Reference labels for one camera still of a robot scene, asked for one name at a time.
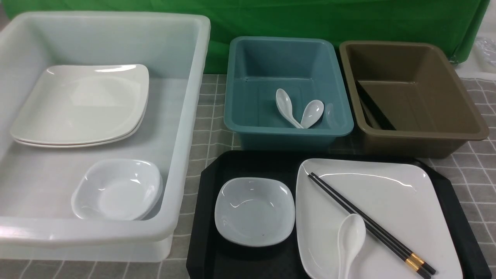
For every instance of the black chopsticks in brown bin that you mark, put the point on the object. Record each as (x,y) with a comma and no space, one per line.
(374,109)

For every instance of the white square plate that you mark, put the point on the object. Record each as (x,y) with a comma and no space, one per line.
(38,145)
(78,104)

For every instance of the brown plastic bin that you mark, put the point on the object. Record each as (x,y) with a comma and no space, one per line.
(418,90)

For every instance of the white ceramic spoon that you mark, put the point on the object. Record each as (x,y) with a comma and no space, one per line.
(350,240)

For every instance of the black chopstick gold band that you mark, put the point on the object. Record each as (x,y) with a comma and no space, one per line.
(403,252)

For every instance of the top white square plate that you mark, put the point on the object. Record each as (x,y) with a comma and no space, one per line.
(78,104)

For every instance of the clear plastic bag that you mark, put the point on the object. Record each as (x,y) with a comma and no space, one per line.
(485,48)

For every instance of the large translucent white bin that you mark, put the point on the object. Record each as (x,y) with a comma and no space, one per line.
(37,220)

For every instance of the teal plastic bin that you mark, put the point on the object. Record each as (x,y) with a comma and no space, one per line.
(307,69)

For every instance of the large white rice plate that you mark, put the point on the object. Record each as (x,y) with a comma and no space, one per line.
(399,197)

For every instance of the bottom white square plate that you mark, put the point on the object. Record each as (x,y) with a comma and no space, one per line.
(38,145)

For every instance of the grey checkered tablecloth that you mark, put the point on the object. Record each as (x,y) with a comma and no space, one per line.
(471,170)

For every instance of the green backdrop cloth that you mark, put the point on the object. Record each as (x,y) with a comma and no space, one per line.
(451,25)

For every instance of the white bowl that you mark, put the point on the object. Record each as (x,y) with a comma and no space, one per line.
(254,211)
(118,189)
(153,211)

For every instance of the black serving tray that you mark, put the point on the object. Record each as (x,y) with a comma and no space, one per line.
(210,256)

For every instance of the white spoon in teal bin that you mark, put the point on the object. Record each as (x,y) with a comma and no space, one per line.
(285,107)

